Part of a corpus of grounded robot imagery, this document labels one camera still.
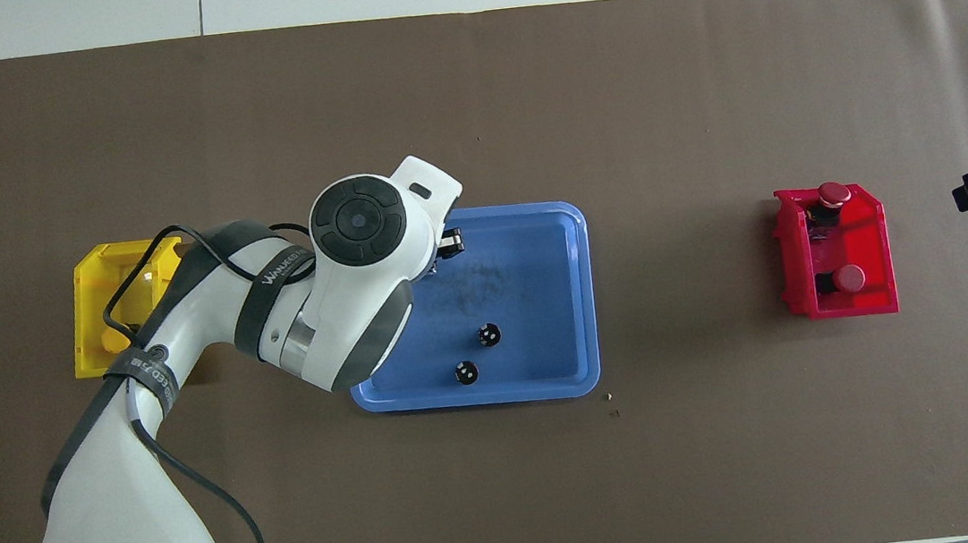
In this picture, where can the blue plastic tray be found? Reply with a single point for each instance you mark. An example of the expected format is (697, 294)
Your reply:
(541, 301)

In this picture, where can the brown paper mat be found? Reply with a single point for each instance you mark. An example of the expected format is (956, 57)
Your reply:
(610, 96)

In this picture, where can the yellow plastic bin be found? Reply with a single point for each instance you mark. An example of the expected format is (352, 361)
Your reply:
(86, 295)

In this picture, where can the red plastic bin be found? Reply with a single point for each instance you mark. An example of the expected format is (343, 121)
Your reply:
(864, 245)

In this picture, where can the black cylinder capacitor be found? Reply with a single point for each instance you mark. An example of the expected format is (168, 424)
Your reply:
(466, 372)
(489, 335)

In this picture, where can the yellow push button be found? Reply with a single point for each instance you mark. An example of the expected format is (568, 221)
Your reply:
(110, 340)

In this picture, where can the red push button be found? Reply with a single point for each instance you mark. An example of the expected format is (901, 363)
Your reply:
(851, 277)
(834, 195)

